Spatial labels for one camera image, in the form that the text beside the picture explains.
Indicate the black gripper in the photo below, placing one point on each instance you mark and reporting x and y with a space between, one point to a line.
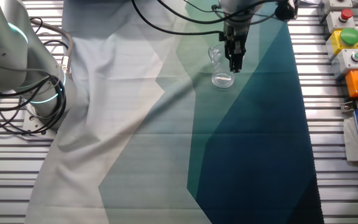
235 34

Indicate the clear glass flask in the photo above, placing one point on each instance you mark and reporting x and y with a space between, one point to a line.
223 79

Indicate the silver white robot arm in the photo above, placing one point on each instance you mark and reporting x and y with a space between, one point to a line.
2 46

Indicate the blue green white cloth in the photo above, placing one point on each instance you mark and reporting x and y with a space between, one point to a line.
166 140

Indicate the yellow box green mushroom button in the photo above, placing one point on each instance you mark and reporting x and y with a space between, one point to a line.
346 39

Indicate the grey box small green button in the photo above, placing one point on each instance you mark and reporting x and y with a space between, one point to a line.
350 60

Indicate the grey box with red button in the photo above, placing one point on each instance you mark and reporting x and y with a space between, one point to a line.
344 18

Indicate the orange box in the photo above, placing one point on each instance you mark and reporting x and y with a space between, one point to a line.
354 84

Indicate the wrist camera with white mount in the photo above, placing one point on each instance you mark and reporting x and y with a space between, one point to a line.
286 11

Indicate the small grey switch box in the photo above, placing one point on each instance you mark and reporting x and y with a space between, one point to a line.
337 4

